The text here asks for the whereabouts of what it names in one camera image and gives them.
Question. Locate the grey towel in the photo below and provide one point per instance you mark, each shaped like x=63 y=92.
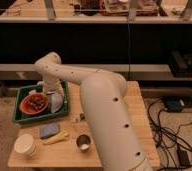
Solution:
x=56 y=102

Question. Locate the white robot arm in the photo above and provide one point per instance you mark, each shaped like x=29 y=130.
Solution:
x=102 y=99

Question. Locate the metal cup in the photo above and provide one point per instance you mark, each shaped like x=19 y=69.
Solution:
x=83 y=142

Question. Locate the yellow banana toy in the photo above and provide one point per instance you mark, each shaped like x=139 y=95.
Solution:
x=54 y=139

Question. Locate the white utensil in tray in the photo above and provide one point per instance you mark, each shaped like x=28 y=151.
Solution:
x=32 y=92

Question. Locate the orange bowl with food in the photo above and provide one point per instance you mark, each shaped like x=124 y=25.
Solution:
x=34 y=104

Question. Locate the blue sponge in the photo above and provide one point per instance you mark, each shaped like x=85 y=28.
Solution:
x=49 y=130

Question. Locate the wooden table board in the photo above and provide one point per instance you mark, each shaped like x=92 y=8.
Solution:
x=65 y=154

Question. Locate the metal shelf rack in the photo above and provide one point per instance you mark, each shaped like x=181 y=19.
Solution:
x=132 y=37

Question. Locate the green plastic tray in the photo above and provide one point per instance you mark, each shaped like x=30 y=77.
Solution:
x=22 y=118

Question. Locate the black box on shelf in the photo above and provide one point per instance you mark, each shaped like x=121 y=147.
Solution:
x=180 y=65

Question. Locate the white stacked bowls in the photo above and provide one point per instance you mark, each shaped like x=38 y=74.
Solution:
x=25 y=145

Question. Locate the black power adapter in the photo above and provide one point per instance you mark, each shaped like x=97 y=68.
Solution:
x=183 y=158

